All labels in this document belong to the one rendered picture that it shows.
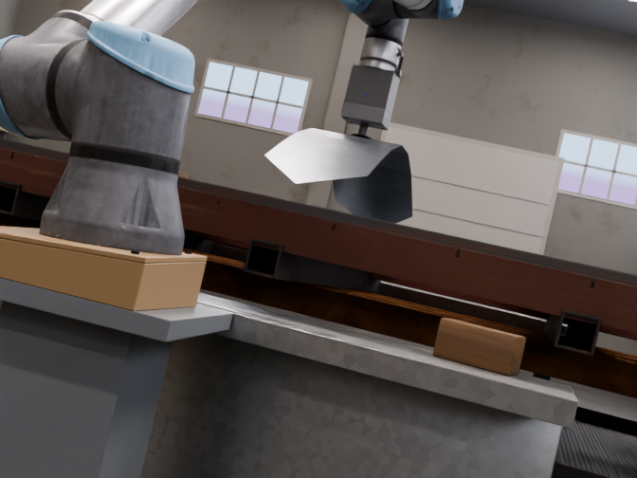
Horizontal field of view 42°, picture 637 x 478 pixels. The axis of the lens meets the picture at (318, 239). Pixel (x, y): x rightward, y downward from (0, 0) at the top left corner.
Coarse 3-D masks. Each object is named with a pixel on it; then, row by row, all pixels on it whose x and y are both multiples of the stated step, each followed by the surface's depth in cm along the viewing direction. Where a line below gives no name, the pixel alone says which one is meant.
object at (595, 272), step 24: (0, 144) 139; (24, 144) 138; (216, 192) 128; (240, 192) 128; (336, 216) 124; (360, 216) 123; (432, 240) 120; (456, 240) 119; (552, 264) 115; (576, 264) 115
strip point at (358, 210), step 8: (336, 200) 190; (352, 208) 190; (360, 208) 189; (368, 208) 188; (368, 216) 190; (376, 216) 189; (384, 216) 188; (392, 216) 187; (400, 216) 186; (408, 216) 185
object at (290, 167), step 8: (272, 160) 137; (280, 160) 137; (288, 160) 138; (280, 168) 134; (288, 168) 135; (296, 168) 135; (304, 168) 135; (312, 168) 135; (320, 168) 136; (328, 168) 136; (304, 176) 132; (312, 176) 132; (320, 176) 132; (328, 176) 133; (336, 176) 133; (344, 176) 133; (352, 176) 133; (360, 176) 134
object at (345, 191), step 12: (336, 180) 183; (336, 192) 187; (348, 192) 185; (360, 192) 184; (372, 192) 182; (384, 192) 181; (396, 192) 179; (360, 204) 188; (372, 204) 186; (384, 204) 184; (396, 204) 183; (408, 204) 182
